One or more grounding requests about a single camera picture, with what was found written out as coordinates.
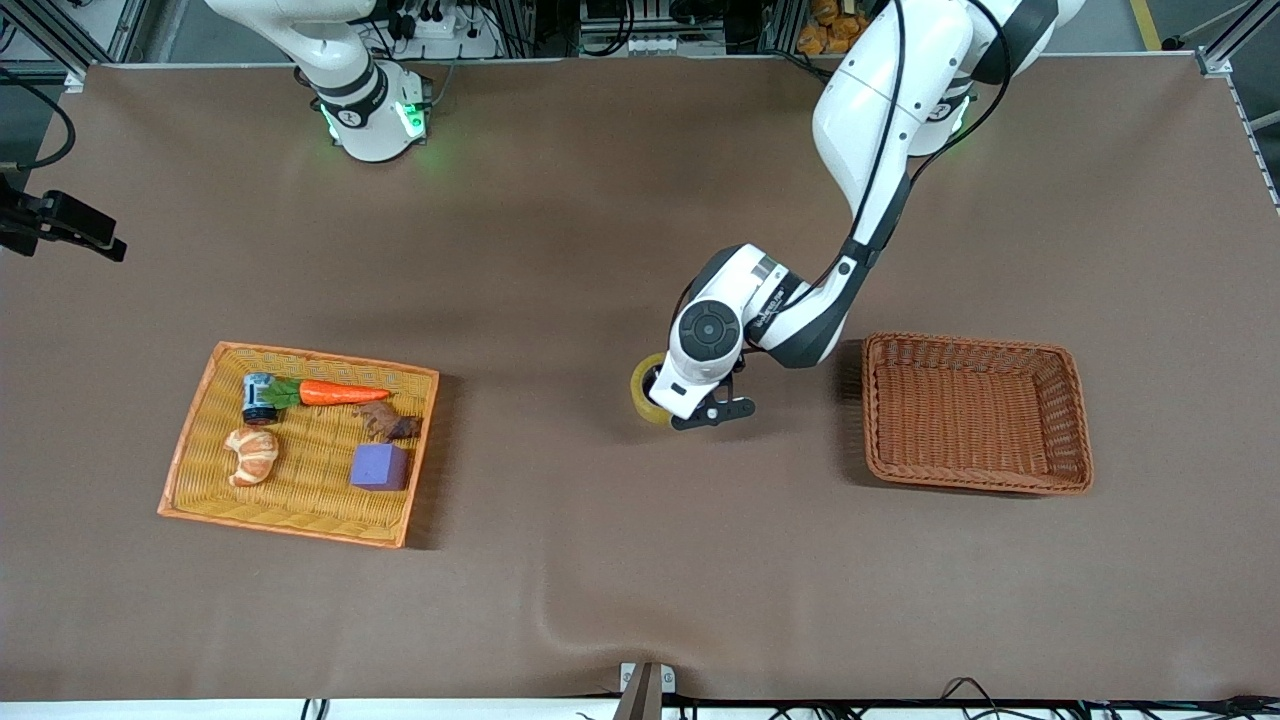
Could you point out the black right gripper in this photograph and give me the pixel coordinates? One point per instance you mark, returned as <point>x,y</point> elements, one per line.
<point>48,222</point>

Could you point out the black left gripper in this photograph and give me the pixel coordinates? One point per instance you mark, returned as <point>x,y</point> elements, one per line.
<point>654,371</point>

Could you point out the yellow tape roll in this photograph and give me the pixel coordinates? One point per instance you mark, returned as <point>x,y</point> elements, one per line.
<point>645,395</point>

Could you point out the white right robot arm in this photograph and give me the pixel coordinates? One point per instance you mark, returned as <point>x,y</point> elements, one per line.
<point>370,120</point>

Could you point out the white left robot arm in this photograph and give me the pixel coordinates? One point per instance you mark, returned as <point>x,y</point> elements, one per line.
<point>880,90</point>

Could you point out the small blue grey can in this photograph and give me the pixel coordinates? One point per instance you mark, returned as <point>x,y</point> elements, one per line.
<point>259,398</point>

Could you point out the brown wicker basket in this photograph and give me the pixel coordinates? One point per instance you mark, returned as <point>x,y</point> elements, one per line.
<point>970,420</point>

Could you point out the toy croissant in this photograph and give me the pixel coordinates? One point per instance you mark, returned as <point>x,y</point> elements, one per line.
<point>250,455</point>

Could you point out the orange toy carrot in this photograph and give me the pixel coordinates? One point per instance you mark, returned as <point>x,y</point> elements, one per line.
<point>340,393</point>

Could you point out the brown toy piece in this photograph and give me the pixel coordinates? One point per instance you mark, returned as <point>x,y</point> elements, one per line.
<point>390,422</point>

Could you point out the orange-rimmed yellow wicker tray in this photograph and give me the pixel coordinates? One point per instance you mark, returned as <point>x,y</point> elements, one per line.
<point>300,505</point>

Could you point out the white socket bar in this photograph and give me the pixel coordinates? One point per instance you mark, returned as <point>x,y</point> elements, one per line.
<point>650,45</point>

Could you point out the bag of orange snacks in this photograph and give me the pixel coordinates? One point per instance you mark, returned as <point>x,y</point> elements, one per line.
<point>820,35</point>

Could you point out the purple cube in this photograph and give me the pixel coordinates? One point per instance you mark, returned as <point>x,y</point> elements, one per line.
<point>378,467</point>

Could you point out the white power strip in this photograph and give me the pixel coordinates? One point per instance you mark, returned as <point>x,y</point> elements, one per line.
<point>450,40</point>

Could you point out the metal table edge bracket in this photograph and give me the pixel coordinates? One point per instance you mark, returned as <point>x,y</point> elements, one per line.
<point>646,690</point>

